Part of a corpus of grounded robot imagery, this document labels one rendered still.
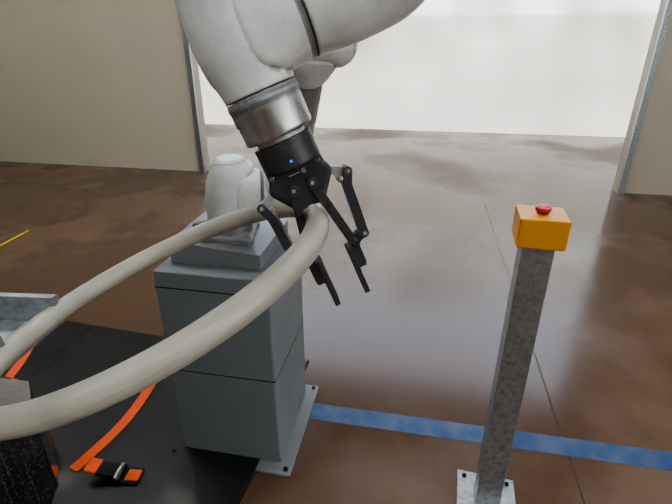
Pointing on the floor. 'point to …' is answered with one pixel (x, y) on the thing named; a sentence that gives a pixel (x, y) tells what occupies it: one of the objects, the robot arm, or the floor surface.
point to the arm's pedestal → (240, 367)
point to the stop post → (515, 351)
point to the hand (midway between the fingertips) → (342, 275)
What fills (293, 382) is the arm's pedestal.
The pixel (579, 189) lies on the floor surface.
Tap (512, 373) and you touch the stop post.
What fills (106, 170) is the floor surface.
